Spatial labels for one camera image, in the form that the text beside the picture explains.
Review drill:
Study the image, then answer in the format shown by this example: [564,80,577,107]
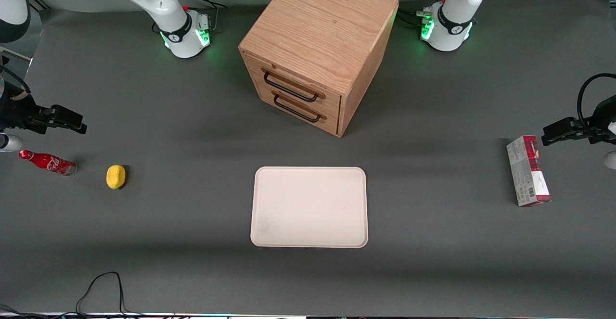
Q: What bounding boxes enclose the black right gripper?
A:
[0,86,88,135]

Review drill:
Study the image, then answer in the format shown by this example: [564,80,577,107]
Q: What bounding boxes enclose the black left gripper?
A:
[541,95,616,147]

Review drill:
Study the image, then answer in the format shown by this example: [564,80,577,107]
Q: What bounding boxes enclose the red coke bottle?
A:
[18,149,78,177]

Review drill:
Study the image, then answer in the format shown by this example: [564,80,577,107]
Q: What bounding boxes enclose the cream rectangular tray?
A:
[250,166,369,249]

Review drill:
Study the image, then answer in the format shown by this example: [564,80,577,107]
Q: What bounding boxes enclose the red plaid cardboard box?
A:
[506,135,552,208]

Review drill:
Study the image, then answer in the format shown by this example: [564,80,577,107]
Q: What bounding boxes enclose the yellow lemon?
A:
[106,164,127,191]

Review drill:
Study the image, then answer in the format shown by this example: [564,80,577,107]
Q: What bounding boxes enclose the wooden drawer front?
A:
[244,52,343,117]
[255,81,342,137]

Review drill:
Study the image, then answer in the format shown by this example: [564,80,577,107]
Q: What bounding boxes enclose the wooden drawer cabinet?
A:
[238,0,399,138]

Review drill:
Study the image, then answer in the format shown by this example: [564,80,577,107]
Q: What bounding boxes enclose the black looped gripper cable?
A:
[577,73,616,128]

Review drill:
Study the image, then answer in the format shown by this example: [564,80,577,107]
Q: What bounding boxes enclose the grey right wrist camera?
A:
[0,134,24,153]

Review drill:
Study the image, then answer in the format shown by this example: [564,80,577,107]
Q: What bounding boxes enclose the grey metal bracket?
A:
[0,45,32,68]

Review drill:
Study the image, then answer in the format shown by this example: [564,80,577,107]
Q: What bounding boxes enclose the thin black table-edge cable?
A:
[0,271,145,319]

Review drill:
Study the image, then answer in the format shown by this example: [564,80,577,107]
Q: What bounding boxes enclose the black right arm base cables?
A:
[181,0,228,36]

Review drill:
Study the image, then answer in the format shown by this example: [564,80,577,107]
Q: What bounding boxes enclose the black arm base cables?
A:
[398,0,448,29]
[181,0,228,36]

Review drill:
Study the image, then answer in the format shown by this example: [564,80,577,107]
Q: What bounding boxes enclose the black left arm base cables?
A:
[398,0,448,29]

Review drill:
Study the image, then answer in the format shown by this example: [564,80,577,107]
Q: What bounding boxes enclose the black metal drawer handle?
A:
[262,68,326,103]
[272,91,328,124]

